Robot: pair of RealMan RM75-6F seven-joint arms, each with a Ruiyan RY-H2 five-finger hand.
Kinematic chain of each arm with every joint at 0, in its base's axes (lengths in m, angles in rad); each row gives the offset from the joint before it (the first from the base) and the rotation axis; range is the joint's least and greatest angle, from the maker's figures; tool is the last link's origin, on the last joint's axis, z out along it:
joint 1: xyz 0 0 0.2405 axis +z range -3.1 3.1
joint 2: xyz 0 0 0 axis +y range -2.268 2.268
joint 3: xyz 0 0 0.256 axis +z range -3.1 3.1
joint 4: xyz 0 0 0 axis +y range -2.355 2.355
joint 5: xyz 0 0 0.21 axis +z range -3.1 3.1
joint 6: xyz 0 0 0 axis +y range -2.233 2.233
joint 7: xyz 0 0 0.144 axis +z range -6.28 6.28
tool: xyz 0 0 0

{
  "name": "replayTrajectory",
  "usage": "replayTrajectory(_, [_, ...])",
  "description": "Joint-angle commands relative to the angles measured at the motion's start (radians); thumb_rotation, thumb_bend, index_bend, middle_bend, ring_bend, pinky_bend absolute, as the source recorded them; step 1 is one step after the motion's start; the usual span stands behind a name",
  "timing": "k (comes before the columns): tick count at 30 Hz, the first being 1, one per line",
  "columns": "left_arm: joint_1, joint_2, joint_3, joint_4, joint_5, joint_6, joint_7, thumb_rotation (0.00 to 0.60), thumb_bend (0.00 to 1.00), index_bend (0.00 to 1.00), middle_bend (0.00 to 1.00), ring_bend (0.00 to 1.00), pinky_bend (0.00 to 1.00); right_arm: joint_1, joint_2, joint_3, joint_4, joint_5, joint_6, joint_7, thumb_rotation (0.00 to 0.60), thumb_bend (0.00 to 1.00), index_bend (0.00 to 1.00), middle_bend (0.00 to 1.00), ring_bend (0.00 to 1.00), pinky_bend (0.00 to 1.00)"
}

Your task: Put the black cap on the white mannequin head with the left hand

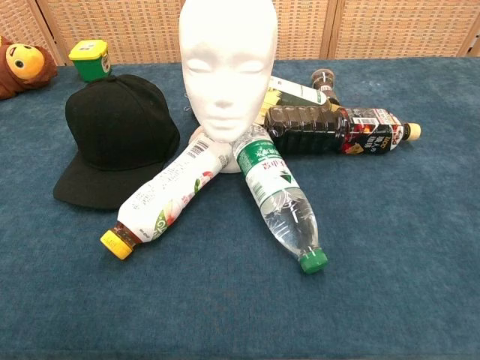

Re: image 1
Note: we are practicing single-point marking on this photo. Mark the black baseball cap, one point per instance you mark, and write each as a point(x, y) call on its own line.
point(112, 123)

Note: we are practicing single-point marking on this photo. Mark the white foam mannequin head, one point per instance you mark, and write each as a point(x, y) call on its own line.
point(225, 56)

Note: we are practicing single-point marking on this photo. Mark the clear water bottle green cap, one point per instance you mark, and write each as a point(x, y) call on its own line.
point(270, 176)

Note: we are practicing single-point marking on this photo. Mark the white label bottle yellow cap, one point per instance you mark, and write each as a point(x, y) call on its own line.
point(168, 187)

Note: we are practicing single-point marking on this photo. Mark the dark coffee bottle beige cap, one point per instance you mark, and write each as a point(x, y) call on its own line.
point(307, 127)

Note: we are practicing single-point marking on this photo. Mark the yellow tea bottle green label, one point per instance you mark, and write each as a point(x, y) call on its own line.
point(298, 93)

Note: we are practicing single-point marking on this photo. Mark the blue table cloth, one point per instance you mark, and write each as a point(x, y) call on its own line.
point(375, 262)

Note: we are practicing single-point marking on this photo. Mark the woven bamboo folding screen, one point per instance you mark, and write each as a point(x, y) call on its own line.
point(131, 30)

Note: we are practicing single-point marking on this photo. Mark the green container yellow lid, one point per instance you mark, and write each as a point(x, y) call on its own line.
point(90, 60)

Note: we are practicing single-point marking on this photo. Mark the brown yellow plush monkey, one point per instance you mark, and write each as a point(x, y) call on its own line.
point(22, 71)

